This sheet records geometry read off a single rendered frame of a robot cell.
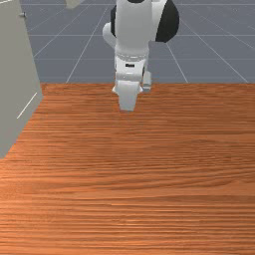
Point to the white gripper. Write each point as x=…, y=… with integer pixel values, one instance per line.
x=127, y=89

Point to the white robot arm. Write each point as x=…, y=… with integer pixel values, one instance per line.
x=134, y=26

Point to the pale grey cabinet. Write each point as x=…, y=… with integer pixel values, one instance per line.
x=15, y=76

